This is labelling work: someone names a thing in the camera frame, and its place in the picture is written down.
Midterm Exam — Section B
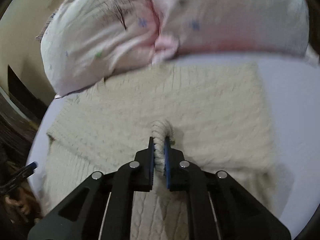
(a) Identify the beige cable knit sweater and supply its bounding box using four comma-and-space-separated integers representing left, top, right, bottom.
42, 63, 276, 239

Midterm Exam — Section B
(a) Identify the lavender bed sheet mattress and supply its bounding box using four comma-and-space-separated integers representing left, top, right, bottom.
26, 53, 320, 240

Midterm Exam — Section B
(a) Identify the dark wall television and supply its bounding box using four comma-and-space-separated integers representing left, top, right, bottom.
8, 65, 48, 124

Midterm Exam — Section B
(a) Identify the pink floral right pillow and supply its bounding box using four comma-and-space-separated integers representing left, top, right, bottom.
151, 0, 319, 62

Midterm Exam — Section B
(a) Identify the pink floral left pillow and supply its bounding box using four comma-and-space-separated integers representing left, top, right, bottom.
41, 0, 158, 96

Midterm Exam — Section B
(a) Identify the pink floral pillow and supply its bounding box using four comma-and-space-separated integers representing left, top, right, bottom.
151, 0, 319, 62
41, 0, 158, 96

